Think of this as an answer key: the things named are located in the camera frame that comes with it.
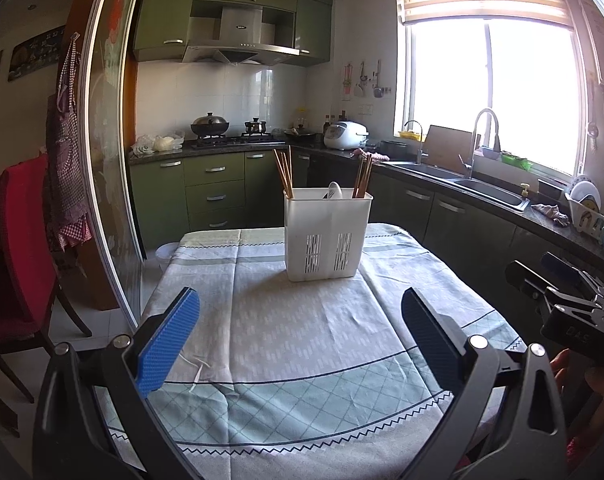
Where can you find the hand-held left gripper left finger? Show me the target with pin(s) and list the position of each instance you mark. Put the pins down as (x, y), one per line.
(169, 340)

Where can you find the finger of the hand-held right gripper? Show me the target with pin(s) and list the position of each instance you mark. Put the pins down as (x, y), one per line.
(529, 282)
(564, 267)

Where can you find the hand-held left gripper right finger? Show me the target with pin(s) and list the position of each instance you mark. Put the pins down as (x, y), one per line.
(432, 342)

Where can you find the white plastic utensil holder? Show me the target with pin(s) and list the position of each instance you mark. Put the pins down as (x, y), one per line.
(327, 240)

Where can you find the set of wooden chopsticks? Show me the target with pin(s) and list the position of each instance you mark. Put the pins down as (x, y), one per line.
(285, 177)

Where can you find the person's right forearm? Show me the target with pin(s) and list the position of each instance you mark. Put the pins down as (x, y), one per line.
(574, 447)

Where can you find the hanging kitchen utensils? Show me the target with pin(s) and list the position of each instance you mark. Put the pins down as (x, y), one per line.
(362, 82)

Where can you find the person's right hand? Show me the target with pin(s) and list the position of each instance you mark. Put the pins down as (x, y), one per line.
(561, 367)

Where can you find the grey rag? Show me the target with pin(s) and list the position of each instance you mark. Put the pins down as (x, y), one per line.
(549, 214)

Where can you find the dish rack with dishes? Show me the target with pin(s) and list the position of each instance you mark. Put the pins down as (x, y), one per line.
(589, 210)

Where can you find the white plastic bin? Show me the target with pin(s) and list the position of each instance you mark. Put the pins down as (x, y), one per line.
(164, 257)

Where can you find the steel sink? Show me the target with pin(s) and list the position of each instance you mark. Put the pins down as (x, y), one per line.
(487, 190)

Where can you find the green basin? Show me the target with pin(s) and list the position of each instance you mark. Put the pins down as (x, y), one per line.
(516, 161)

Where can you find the patterned tablecloth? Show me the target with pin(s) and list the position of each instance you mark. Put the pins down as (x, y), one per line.
(302, 335)

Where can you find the blue bowl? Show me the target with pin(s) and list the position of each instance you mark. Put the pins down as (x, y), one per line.
(489, 153)

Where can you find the hanging metal ladles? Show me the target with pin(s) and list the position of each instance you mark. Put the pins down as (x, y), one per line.
(593, 125)

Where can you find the tall chrome faucet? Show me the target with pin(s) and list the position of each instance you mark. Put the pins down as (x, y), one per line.
(474, 140)

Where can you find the wooden cutting board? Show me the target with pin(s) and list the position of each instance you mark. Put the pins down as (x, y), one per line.
(449, 147)

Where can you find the green base cabinets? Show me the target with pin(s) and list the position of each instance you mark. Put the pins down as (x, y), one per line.
(214, 185)

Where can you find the small chrome faucet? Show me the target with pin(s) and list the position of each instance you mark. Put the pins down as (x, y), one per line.
(420, 152)

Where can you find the red chair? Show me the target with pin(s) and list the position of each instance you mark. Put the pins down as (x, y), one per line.
(21, 240)

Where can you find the black kitchen countertop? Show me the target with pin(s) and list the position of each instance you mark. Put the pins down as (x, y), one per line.
(149, 157)

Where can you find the window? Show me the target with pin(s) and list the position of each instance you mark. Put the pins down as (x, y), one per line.
(507, 90)

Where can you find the yellow tray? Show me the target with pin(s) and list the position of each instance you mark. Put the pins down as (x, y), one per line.
(410, 135)

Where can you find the black cooking pot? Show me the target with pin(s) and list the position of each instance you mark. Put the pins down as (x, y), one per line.
(394, 149)

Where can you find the floral glass sliding door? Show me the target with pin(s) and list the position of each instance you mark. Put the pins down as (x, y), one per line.
(106, 160)

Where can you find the checkered apron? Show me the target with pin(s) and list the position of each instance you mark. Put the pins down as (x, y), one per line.
(66, 175)

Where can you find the white plastic bags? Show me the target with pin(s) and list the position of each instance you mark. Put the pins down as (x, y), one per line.
(161, 143)

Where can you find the pink cloth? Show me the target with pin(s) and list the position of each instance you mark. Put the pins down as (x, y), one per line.
(371, 155)

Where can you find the gas stove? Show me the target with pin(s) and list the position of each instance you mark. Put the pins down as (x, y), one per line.
(242, 141)

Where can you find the black wok with lid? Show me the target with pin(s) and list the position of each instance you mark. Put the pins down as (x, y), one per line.
(210, 125)

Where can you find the white rice cooker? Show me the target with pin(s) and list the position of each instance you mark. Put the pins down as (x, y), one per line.
(344, 136)

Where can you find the dark sauce bottles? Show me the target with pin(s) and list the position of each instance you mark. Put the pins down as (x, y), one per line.
(328, 122)

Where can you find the frying pan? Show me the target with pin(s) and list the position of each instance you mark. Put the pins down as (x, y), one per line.
(302, 134)

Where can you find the striped window blind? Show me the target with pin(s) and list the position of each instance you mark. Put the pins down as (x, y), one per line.
(482, 2)

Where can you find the steel range hood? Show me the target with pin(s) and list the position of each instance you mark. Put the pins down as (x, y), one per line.
(242, 35)

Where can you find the dark framed wall picture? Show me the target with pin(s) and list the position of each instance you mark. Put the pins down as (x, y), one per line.
(36, 52)

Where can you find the green wall cabinets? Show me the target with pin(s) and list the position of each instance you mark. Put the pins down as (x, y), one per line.
(312, 25)

